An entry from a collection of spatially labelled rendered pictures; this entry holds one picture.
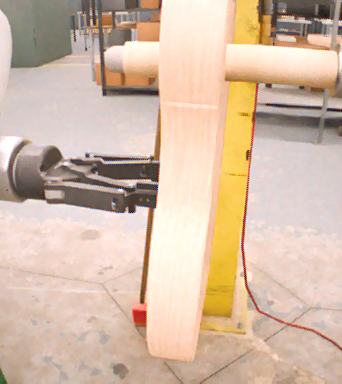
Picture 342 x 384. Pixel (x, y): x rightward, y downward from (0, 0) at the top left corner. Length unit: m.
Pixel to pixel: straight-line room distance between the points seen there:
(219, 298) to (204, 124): 1.43
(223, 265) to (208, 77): 1.33
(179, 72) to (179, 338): 0.23
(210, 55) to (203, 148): 0.07
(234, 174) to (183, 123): 1.06
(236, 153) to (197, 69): 1.05
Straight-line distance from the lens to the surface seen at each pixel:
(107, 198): 0.42
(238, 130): 1.28
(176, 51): 0.26
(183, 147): 0.30
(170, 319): 0.34
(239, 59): 0.32
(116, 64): 0.35
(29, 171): 0.49
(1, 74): 0.59
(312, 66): 0.33
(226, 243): 1.49
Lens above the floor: 1.30
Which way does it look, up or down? 28 degrees down
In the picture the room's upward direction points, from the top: straight up
